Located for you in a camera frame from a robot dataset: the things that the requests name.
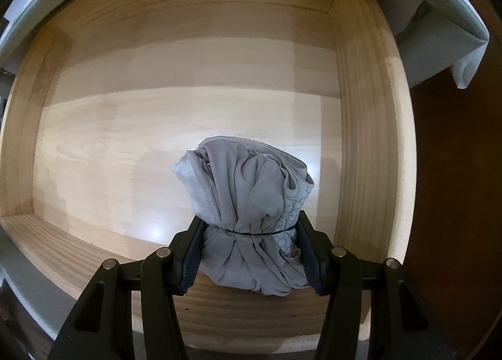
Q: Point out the wooden drawer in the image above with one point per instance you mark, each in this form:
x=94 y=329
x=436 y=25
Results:
x=196 y=89

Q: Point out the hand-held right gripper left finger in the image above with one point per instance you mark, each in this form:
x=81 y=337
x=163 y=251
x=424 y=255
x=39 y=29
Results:
x=192 y=262

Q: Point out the grey hexagon print underwear roll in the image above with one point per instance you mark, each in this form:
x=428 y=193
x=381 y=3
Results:
x=243 y=195

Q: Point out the patterned white cover cloth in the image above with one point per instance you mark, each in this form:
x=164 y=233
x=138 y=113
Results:
x=470 y=70

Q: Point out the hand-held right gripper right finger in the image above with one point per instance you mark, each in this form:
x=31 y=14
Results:
x=311 y=266

